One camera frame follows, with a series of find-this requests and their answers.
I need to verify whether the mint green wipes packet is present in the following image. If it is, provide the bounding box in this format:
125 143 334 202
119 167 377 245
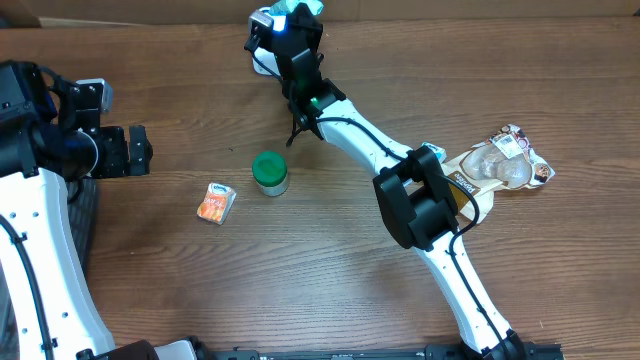
268 0 324 16

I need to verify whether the orange tissue packet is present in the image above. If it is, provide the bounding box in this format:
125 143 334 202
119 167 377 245
196 182 237 225

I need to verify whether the green lid jar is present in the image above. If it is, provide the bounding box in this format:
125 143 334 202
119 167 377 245
252 151 289 197

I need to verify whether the brown snack bag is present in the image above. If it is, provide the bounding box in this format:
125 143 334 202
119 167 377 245
442 124 555 223

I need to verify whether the teal candy packet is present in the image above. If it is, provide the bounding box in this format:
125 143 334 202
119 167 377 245
422 142 447 163

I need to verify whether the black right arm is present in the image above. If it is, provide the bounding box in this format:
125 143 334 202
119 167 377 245
260 3 526 359

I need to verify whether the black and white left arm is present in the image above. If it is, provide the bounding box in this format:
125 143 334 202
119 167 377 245
1 60 210 360

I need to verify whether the white barcode scanner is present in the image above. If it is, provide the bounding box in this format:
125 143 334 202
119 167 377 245
248 5 288 78

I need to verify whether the grey mesh basket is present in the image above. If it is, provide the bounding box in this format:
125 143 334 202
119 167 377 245
67 178 99 275

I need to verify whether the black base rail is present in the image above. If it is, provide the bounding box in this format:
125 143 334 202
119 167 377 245
189 344 566 360

